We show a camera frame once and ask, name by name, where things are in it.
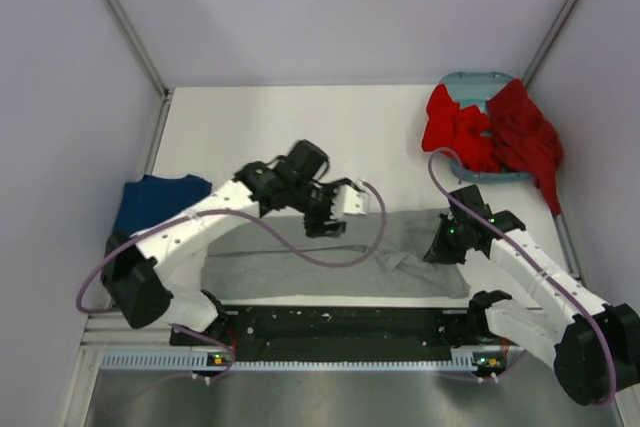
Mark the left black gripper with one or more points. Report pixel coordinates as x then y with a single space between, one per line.
315 227

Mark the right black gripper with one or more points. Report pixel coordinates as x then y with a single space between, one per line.
439 251

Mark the grey t shirt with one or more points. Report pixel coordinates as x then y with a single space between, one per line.
377 256

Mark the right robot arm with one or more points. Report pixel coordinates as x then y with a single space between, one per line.
591 345

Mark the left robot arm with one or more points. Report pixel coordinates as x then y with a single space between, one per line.
155 275

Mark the dark red t shirt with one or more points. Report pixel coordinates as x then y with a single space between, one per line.
525 140

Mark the teal plastic basket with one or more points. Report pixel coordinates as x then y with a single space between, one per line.
476 88

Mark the folded blue t shirt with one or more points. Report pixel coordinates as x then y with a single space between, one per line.
152 200

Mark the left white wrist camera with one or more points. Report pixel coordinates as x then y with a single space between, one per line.
351 199

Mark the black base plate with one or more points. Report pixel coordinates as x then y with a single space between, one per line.
337 334

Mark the left aluminium corner post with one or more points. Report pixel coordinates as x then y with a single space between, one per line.
136 46

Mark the aluminium corner post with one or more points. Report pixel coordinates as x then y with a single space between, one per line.
549 40
136 46

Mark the aluminium frame rail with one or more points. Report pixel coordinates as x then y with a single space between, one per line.
114 328

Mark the grey slotted cable duct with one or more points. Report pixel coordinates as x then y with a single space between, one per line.
208 362

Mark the right aluminium corner post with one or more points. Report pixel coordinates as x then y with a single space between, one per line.
549 40

